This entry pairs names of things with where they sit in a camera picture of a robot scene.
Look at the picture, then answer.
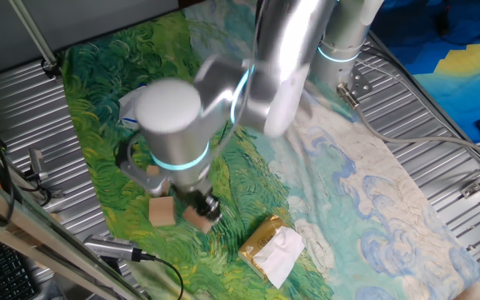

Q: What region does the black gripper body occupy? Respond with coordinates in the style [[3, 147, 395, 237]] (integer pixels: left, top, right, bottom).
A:
[[177, 185, 217, 210]]

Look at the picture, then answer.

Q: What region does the wooden cube block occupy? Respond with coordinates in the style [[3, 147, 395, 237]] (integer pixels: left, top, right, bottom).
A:
[[146, 165, 171, 198], [182, 206, 215, 234], [147, 196, 177, 228]]

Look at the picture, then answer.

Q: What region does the gold tissue pack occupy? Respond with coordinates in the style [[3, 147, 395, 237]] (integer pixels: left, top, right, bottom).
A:
[[237, 214, 307, 290]]

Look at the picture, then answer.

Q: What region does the blue tissue pack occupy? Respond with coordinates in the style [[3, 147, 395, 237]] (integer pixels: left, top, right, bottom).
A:
[[117, 85, 148, 130]]

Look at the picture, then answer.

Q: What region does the green blue painting print cloth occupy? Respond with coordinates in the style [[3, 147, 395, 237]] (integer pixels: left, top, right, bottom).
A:
[[58, 0, 480, 300]]

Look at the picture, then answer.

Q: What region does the grey metal pole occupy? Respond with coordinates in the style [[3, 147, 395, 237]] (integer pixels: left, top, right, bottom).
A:
[[7, 0, 62, 80]]

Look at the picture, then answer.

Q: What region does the blue mat with yellow sun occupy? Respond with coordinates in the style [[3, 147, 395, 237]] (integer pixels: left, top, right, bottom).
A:
[[368, 0, 480, 145]]

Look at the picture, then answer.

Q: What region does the black camera cable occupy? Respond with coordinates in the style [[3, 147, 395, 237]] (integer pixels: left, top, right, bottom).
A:
[[152, 255, 185, 300]]

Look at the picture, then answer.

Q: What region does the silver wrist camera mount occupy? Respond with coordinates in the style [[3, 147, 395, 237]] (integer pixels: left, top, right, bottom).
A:
[[117, 139, 173, 197]]

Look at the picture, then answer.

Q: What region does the silver ribbed camera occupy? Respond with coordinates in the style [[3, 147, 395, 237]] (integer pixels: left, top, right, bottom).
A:
[[82, 233, 157, 263]]

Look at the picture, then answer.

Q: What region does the aluminium frame bar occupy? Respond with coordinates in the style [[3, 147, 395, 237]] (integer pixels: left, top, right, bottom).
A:
[[0, 165, 152, 300]]

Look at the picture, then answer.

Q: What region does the metal base plate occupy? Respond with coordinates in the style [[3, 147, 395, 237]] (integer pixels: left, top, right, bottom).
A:
[[347, 66, 374, 100]]

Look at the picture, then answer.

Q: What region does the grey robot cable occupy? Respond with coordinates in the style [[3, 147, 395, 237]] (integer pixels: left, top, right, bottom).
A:
[[335, 82, 480, 168]]

